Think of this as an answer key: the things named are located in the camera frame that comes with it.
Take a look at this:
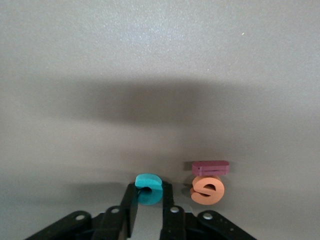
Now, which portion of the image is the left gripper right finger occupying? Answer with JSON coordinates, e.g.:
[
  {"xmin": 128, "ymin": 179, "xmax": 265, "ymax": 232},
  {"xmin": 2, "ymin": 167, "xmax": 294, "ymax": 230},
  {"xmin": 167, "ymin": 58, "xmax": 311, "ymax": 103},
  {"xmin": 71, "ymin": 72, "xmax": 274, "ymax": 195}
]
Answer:
[{"xmin": 159, "ymin": 183, "xmax": 256, "ymax": 240}]

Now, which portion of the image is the orange letter e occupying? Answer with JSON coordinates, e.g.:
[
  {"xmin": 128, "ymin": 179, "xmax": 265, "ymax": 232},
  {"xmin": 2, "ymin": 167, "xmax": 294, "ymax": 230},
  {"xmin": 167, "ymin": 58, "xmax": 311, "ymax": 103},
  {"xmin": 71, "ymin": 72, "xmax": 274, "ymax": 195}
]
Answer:
[{"xmin": 189, "ymin": 174, "xmax": 225, "ymax": 206}]

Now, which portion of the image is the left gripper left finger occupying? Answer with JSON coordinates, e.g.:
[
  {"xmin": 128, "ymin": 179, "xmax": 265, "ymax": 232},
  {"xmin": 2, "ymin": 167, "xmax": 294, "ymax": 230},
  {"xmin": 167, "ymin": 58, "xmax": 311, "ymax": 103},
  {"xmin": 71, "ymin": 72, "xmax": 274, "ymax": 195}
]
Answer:
[{"xmin": 24, "ymin": 183, "xmax": 140, "ymax": 240}]

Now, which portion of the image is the teal letter c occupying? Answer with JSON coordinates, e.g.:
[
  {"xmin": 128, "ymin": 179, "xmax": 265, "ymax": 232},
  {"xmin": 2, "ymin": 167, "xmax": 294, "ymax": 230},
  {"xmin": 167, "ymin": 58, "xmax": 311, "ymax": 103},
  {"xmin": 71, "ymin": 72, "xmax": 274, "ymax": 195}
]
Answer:
[{"xmin": 134, "ymin": 173, "xmax": 164, "ymax": 206}]

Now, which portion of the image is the dark red letter l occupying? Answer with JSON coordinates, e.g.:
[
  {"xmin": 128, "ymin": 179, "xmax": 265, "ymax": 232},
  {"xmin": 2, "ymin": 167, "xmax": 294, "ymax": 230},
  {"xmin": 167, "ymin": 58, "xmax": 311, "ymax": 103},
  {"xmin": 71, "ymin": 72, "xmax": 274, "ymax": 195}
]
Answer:
[{"xmin": 191, "ymin": 160, "xmax": 230, "ymax": 176}]

